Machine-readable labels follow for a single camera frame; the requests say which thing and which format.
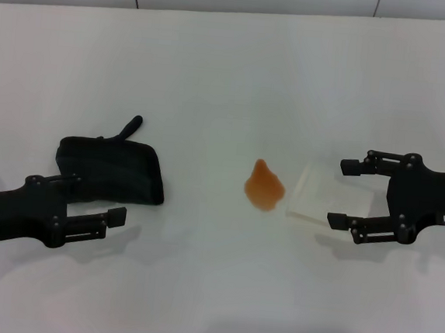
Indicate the translucent plastic cup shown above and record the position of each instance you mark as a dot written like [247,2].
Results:
[321,194]

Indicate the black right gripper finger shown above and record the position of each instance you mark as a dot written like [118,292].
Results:
[338,221]
[350,167]

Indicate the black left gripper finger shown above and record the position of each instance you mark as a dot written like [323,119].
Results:
[116,217]
[67,179]

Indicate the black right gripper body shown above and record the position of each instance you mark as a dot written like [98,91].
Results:
[418,195]

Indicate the dark cloth rag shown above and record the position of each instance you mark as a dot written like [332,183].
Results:
[121,169]

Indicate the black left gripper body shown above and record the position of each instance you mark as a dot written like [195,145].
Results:
[16,211]

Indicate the orange-brown liquid stain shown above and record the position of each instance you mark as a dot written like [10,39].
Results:
[263,187]

